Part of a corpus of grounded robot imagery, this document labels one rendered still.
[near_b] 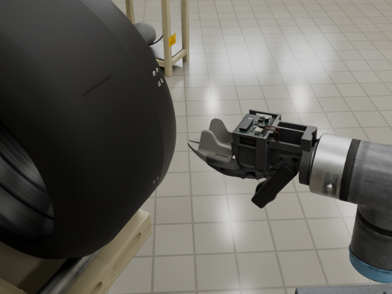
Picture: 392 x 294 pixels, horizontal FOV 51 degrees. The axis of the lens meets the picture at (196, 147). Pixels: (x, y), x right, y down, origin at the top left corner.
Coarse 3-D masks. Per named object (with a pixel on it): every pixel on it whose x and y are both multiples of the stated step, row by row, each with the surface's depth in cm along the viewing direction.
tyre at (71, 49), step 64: (0, 0) 60; (64, 0) 65; (0, 64) 56; (64, 64) 59; (128, 64) 68; (0, 128) 106; (64, 128) 59; (128, 128) 67; (0, 192) 100; (64, 192) 64; (128, 192) 70; (64, 256) 79
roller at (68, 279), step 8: (88, 256) 90; (64, 264) 87; (72, 264) 87; (80, 264) 88; (88, 264) 90; (56, 272) 86; (64, 272) 85; (72, 272) 86; (80, 272) 88; (48, 280) 84; (56, 280) 84; (64, 280) 85; (72, 280) 86; (40, 288) 83; (48, 288) 82; (56, 288) 83; (64, 288) 84
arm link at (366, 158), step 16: (352, 144) 56; (368, 144) 56; (384, 144) 56; (352, 160) 54; (368, 160) 54; (384, 160) 53; (352, 176) 54; (368, 176) 53; (384, 176) 52; (352, 192) 55; (368, 192) 54; (384, 192) 53; (368, 208) 56; (384, 208) 54; (384, 224) 55
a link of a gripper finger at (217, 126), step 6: (216, 120) 67; (210, 126) 68; (216, 126) 68; (222, 126) 67; (216, 132) 68; (222, 132) 68; (228, 132) 67; (198, 138) 70; (216, 138) 69; (222, 138) 68; (228, 138) 68; (228, 144) 68
